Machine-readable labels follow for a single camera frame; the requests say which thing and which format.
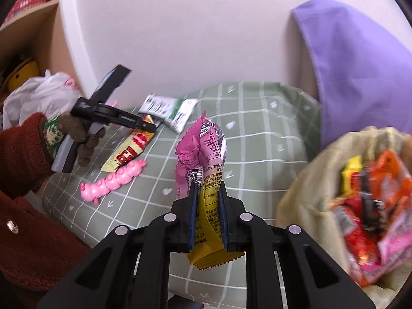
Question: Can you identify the green checked blanket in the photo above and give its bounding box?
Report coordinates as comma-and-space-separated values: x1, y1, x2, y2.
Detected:
42, 82, 322, 300

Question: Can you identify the yellow red label wrapper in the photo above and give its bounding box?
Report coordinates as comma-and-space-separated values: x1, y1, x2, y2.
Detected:
101, 128, 155, 173

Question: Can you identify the wooden shelf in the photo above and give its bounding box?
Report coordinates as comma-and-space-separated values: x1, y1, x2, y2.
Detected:
0, 0, 66, 81

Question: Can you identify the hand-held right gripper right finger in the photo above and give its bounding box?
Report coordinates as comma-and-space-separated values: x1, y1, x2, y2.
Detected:
218, 182, 375, 309

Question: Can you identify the yellow round object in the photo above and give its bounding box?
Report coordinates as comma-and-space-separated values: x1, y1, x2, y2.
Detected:
6, 58, 41, 91

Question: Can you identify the purple cloth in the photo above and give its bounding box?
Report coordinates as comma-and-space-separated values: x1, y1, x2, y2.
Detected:
291, 0, 412, 150

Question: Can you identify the white plastic bag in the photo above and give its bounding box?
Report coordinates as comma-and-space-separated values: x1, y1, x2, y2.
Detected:
3, 69, 81, 130

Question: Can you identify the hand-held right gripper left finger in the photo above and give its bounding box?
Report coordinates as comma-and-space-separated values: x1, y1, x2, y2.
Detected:
37, 182, 199, 309

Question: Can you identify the yellow crimped snack wrapper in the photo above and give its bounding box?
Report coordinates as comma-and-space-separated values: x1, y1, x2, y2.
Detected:
187, 180, 246, 269

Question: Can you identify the person's left hand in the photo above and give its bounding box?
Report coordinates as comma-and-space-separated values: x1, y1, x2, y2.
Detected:
61, 113, 106, 168

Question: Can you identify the pile of snack wrappers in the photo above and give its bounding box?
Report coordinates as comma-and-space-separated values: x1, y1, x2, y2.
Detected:
328, 150, 412, 288

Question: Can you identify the person's left forearm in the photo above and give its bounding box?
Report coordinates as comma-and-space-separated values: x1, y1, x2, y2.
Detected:
0, 112, 65, 198

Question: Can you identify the person's red coat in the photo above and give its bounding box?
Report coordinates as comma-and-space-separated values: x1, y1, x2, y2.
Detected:
0, 190, 94, 309

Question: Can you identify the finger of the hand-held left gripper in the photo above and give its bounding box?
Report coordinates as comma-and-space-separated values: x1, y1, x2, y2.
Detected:
108, 109, 157, 132

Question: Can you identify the pale yellow plastic bag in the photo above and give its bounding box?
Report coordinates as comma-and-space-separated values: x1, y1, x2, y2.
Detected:
277, 126, 412, 309

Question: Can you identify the green white snack wrapper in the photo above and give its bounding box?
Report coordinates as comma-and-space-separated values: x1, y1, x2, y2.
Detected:
139, 93, 198, 133

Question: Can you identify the pink foil snack wrapper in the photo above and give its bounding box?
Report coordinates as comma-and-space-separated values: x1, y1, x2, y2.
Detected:
175, 111, 227, 200

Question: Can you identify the pink caterpillar toy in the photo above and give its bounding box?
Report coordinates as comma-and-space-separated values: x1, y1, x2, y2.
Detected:
80, 159, 148, 204

